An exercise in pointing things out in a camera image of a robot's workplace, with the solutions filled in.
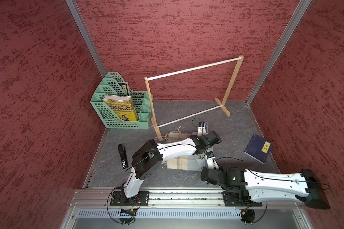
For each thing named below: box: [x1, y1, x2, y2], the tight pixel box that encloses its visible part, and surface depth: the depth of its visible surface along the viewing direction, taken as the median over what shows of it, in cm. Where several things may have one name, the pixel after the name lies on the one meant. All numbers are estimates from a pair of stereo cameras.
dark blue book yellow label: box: [244, 133, 273, 165], surface depth 94 cm
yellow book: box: [102, 94, 139, 122], surface depth 89 cm
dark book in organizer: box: [118, 82, 131, 96], surface depth 112 cm
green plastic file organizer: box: [89, 71, 154, 130], surface depth 97 cm
